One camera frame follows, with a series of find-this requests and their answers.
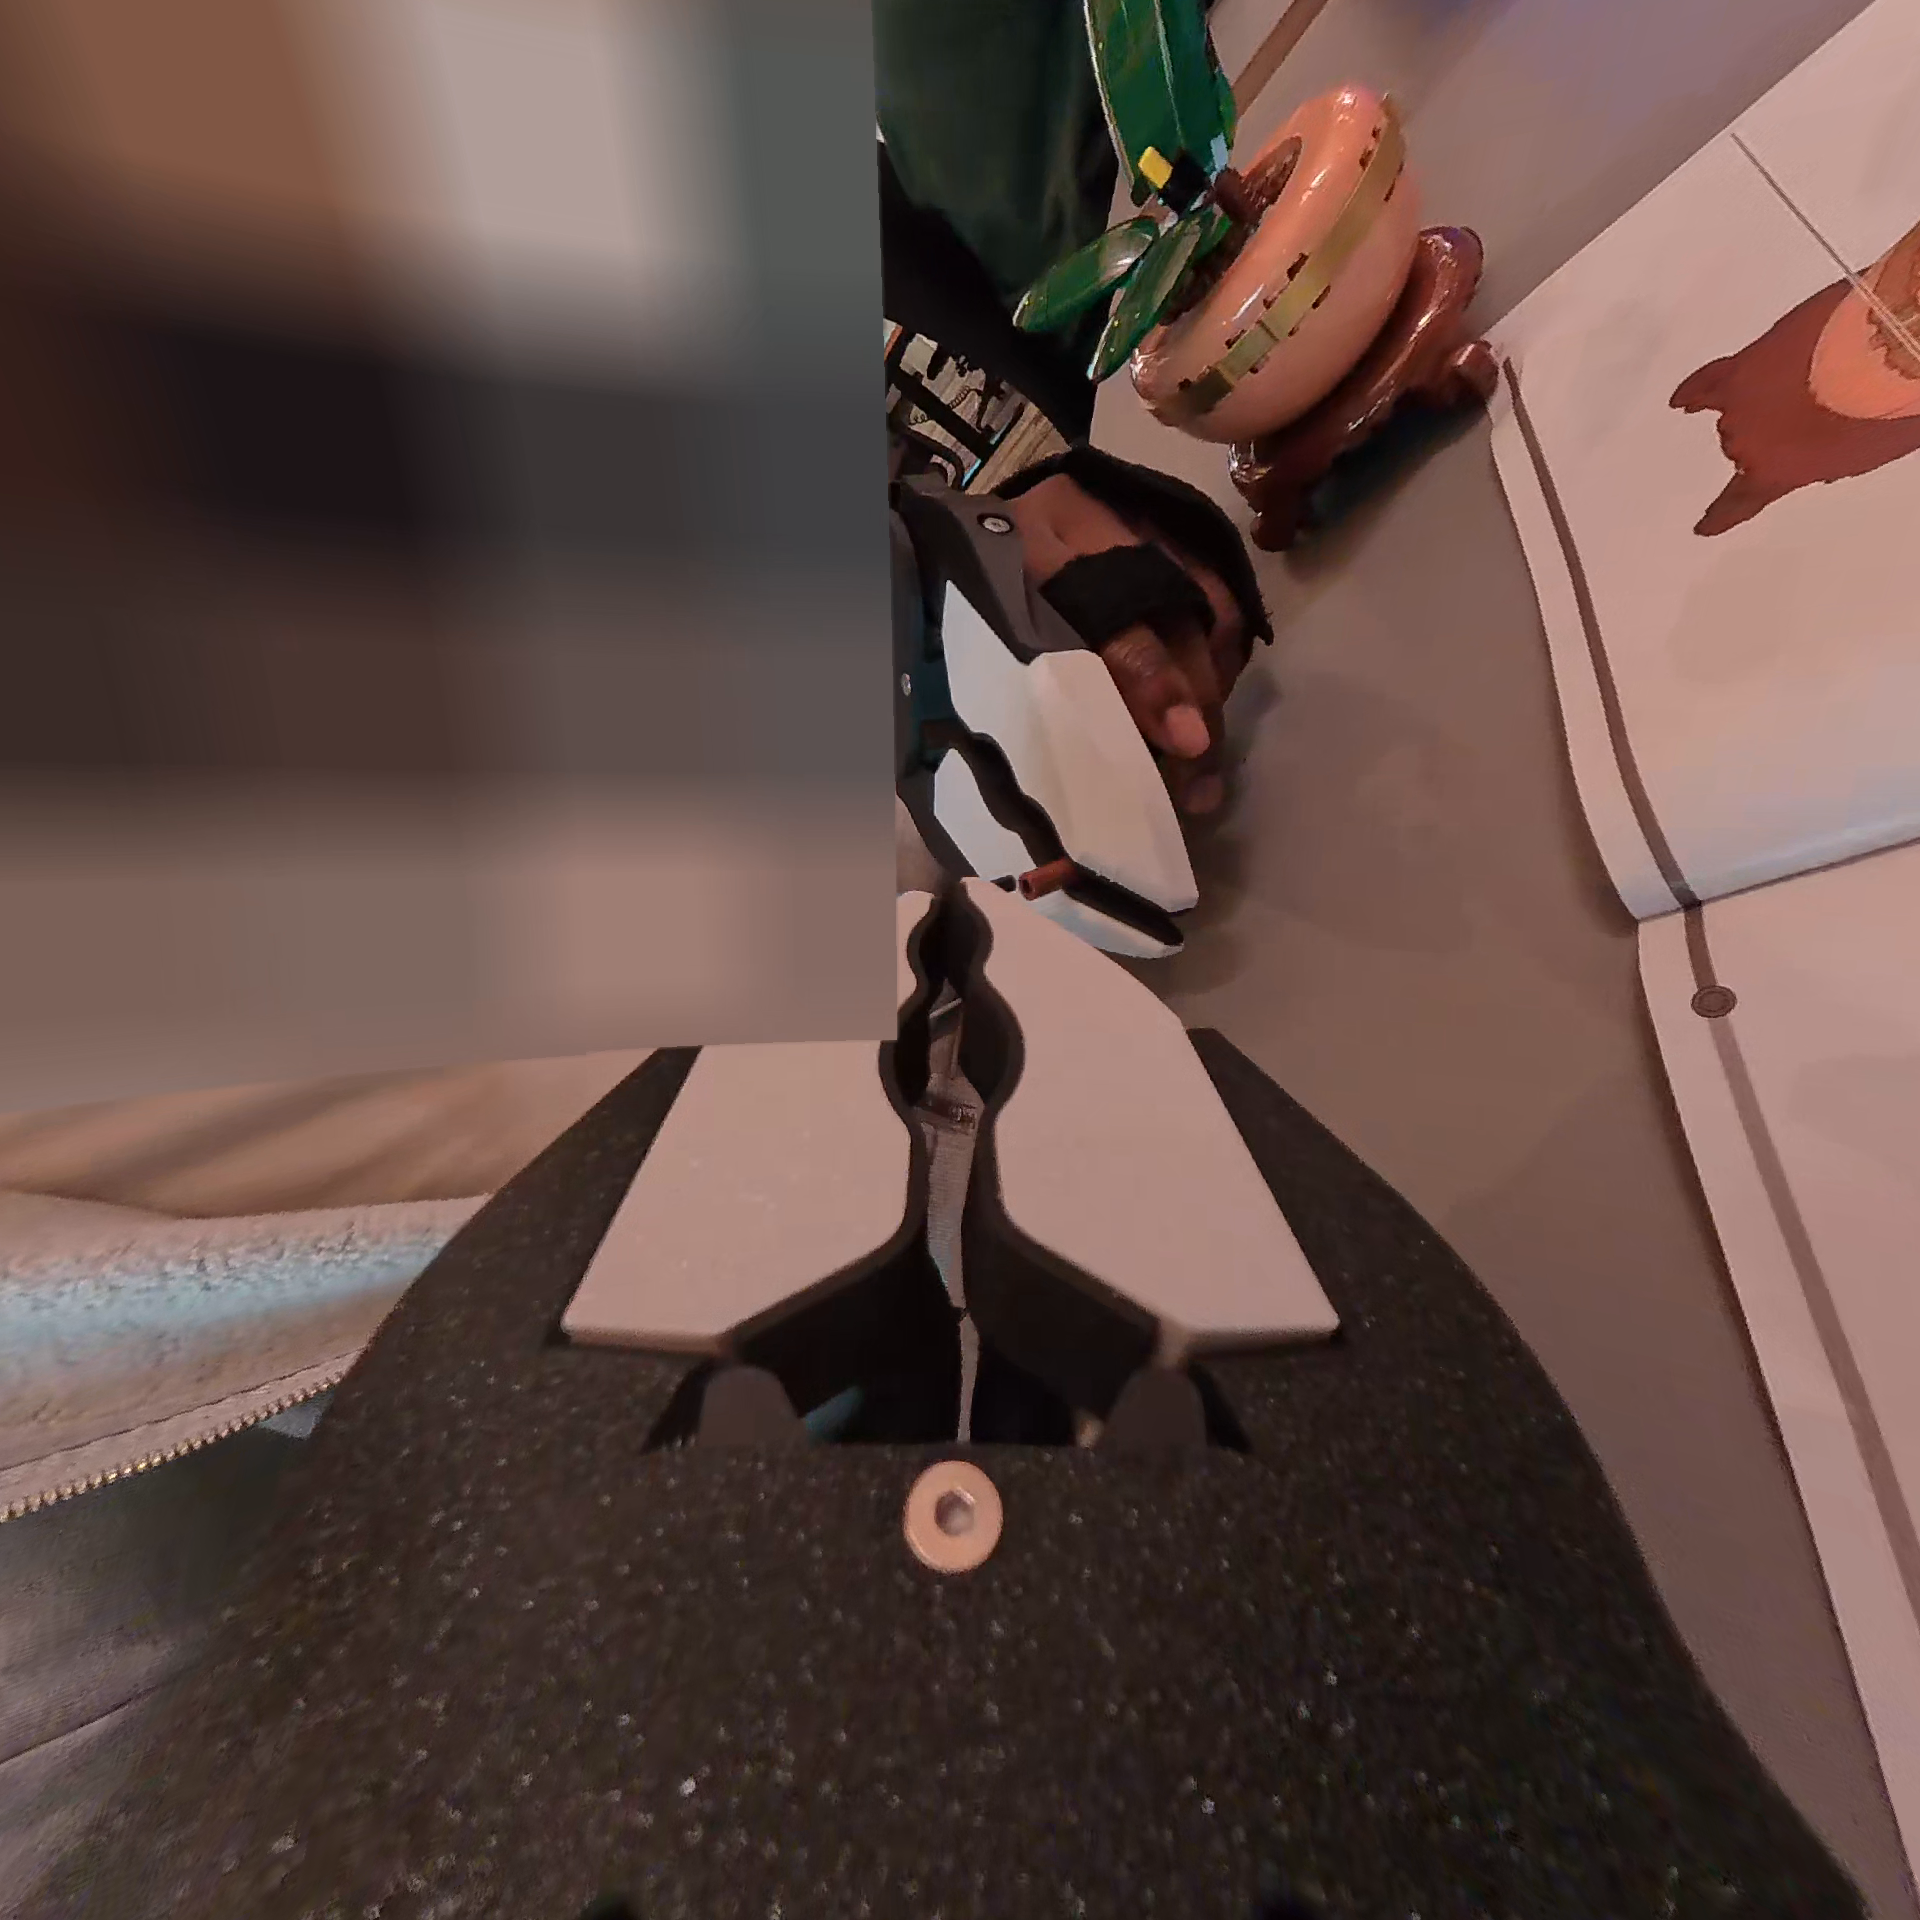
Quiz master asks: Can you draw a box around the open instruction booklet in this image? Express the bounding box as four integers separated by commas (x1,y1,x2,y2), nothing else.
1493,0,1920,1840

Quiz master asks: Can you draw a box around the grey desk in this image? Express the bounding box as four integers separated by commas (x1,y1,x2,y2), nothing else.
900,0,1920,1920

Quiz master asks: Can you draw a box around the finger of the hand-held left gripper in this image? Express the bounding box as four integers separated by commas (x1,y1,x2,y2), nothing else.
895,786,966,890
932,581,1206,962

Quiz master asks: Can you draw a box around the person's left hand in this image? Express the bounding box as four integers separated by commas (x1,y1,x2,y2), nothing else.
1026,472,1262,822

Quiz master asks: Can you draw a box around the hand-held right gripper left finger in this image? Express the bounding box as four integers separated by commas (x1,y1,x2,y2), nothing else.
563,888,963,1348

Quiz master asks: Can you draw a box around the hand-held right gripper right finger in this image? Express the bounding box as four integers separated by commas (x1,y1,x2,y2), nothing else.
960,875,1343,1344

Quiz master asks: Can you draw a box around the toy brick flower pot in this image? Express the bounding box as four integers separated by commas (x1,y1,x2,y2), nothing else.
1013,0,1502,553

